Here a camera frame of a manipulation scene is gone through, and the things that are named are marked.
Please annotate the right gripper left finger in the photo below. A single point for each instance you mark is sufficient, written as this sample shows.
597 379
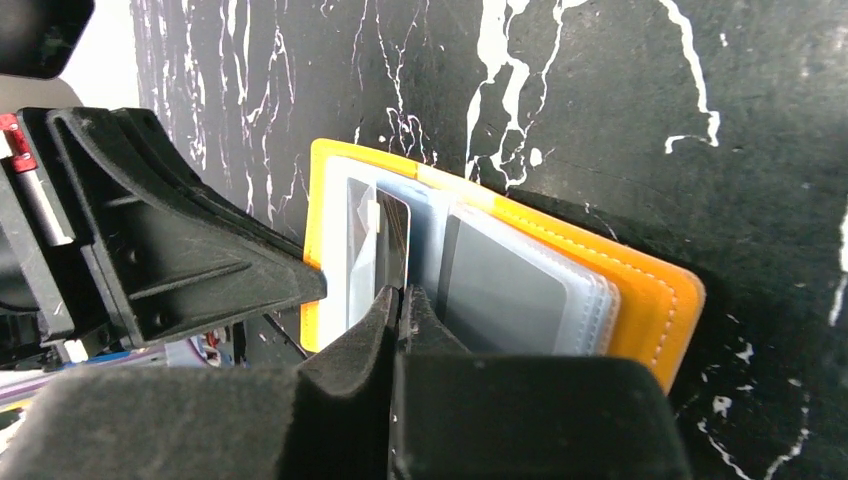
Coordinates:
327 418

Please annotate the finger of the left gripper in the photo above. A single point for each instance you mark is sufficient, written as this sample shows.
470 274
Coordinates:
172 256

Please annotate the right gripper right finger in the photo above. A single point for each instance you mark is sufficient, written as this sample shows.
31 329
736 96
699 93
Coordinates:
459 415

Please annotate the orange card holder wallet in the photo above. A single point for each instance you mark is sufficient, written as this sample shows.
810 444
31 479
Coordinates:
661 303

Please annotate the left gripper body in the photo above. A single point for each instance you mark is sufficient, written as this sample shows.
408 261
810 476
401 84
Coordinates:
54 302

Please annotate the black VIP card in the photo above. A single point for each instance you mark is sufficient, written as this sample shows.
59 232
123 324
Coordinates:
392 243

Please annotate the grey credit card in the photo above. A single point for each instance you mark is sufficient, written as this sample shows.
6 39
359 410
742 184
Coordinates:
499 293

